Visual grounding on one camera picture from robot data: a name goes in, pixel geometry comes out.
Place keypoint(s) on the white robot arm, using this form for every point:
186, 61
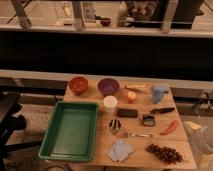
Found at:
201, 138

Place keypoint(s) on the black dish brush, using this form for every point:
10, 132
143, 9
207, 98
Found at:
162, 110

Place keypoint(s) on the red chili pepper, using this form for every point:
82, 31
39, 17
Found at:
173, 125

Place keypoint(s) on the yellow corn cob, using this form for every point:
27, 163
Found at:
138, 88

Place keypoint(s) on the peach fruit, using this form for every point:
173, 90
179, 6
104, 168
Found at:
130, 96

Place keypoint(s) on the dark grape bunch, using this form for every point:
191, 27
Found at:
166, 154

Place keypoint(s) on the blue cloth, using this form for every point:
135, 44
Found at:
120, 150

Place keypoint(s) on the metal measuring cup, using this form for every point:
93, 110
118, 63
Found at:
115, 126

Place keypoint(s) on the black chair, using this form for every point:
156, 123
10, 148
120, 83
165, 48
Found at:
9, 123

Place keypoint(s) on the white cup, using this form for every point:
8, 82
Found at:
110, 103

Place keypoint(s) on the green plastic tray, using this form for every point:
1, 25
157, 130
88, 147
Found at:
71, 132

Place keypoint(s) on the dark red background bowl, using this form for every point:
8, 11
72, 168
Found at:
105, 22

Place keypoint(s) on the purple bowl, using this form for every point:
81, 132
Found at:
108, 86

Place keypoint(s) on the small black box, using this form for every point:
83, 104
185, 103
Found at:
148, 120

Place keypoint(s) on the blue plastic cup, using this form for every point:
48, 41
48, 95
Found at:
158, 93

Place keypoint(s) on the black rectangular block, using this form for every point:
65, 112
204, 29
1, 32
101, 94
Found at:
127, 113

